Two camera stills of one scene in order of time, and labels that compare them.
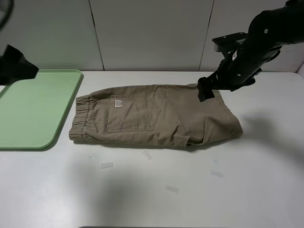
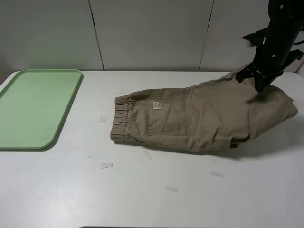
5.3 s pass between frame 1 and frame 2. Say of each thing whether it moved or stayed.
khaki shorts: moved
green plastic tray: stayed
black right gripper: moved
